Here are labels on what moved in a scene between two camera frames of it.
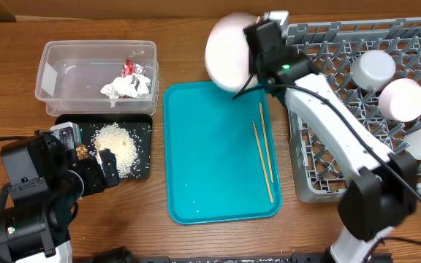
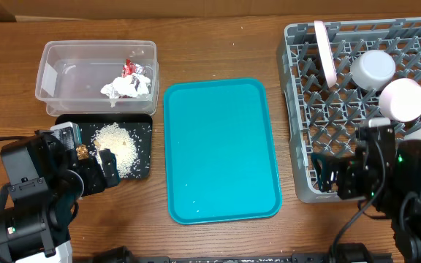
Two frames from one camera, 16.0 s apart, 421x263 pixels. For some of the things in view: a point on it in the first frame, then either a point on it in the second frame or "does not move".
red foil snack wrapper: (129, 68) does not move
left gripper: (96, 180) does not move
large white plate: (227, 52) → (327, 52)
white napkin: (135, 85) does not move
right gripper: (256, 61) → (344, 171)
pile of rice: (115, 137) does not move
